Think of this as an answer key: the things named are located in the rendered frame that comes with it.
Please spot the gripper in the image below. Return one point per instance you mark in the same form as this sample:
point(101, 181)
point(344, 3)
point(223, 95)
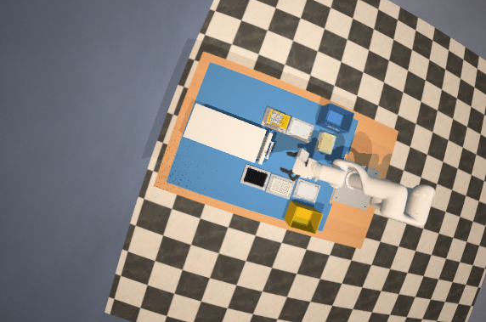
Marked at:
point(299, 168)

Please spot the blue rectangular mat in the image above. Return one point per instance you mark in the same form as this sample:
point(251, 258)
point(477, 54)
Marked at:
point(217, 174)

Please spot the blue bin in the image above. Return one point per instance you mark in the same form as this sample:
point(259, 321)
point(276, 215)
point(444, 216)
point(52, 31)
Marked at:
point(335, 118)

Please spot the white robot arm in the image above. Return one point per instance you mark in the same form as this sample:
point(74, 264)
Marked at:
point(391, 196)

